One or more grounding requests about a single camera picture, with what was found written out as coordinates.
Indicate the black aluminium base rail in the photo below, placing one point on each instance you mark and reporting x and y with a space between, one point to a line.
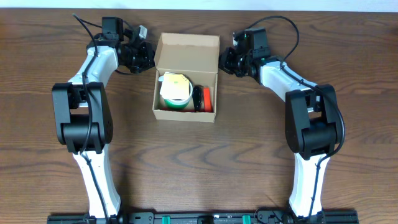
258 217

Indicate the white tape roll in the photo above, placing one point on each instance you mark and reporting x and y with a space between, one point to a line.
181 102

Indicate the green tape roll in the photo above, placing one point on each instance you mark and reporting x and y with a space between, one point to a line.
175 106

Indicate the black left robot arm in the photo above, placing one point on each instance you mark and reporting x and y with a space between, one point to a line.
83 118

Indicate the brown cardboard box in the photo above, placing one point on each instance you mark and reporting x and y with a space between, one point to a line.
195 56

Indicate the red box cutter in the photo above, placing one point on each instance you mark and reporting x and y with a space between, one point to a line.
179 110

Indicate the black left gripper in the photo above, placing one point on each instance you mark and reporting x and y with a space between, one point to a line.
146 55

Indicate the yellow white sticky note pad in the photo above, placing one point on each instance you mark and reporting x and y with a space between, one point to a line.
174 86

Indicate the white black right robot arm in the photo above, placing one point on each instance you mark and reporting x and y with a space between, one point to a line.
314 127

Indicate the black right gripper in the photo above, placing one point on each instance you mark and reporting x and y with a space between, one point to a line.
227 60

